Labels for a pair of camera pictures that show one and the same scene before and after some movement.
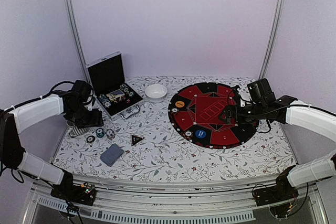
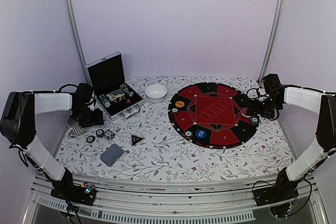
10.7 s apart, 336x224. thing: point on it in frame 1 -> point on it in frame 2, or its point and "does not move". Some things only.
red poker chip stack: (90, 139) does not move
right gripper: (238, 118) -> (254, 108)
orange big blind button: (179, 104) does not move
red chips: (188, 134) does not move
